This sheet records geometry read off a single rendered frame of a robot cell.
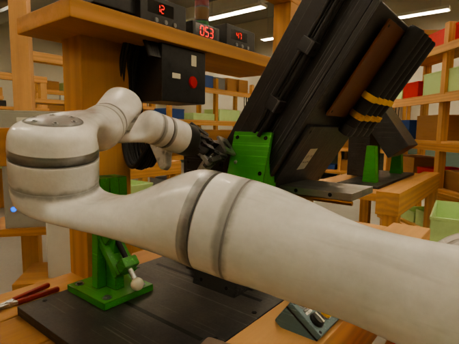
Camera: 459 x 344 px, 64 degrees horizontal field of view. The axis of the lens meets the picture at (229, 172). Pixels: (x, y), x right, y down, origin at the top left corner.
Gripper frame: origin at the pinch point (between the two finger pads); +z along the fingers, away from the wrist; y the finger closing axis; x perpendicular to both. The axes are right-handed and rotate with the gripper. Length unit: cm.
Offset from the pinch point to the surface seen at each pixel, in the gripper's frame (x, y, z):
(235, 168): -0.7, -5.6, 2.8
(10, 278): 267, 107, 76
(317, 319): -3.9, -46.4, -4.6
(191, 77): -4.3, 24.2, -1.3
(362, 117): -31.0, -8.6, 21.0
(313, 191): -11.0, -18.8, 14.8
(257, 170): -5.6, -10.5, 2.8
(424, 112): -73, 128, 417
